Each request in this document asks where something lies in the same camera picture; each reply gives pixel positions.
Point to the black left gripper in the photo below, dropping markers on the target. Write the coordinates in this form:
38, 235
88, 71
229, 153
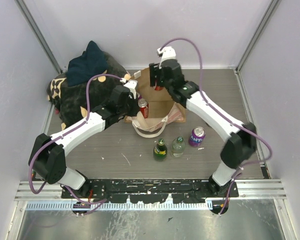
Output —
135, 107

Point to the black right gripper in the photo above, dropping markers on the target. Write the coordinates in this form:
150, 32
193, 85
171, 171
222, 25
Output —
155, 70

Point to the red Coke can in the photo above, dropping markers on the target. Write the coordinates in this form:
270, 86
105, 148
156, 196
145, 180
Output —
143, 107
158, 88

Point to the tan canvas tote bag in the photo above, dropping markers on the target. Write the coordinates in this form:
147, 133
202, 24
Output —
162, 110

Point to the green Perrier bottle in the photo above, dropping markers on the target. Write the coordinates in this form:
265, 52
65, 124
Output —
160, 150

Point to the clear glass Chang bottle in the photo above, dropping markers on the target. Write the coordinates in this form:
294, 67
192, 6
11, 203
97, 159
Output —
178, 147

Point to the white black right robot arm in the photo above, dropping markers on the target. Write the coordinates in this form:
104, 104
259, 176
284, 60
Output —
239, 139

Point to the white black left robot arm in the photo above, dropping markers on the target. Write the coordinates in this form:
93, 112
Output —
48, 156

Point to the dark blue cloth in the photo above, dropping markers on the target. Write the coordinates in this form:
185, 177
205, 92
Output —
92, 62

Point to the black floral cushion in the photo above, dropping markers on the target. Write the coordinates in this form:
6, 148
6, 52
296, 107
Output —
70, 102

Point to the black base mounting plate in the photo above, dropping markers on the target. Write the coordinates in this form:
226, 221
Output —
150, 191

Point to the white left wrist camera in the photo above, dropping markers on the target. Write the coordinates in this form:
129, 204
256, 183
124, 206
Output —
132, 85

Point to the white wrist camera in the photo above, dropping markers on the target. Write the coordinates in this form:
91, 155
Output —
132, 85
166, 53

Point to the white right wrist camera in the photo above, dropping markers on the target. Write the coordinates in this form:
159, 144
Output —
166, 53

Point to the aluminium frame rail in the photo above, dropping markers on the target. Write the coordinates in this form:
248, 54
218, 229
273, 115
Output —
49, 192

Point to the grey slotted cable duct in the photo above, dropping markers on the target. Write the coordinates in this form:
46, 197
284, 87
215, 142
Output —
72, 205

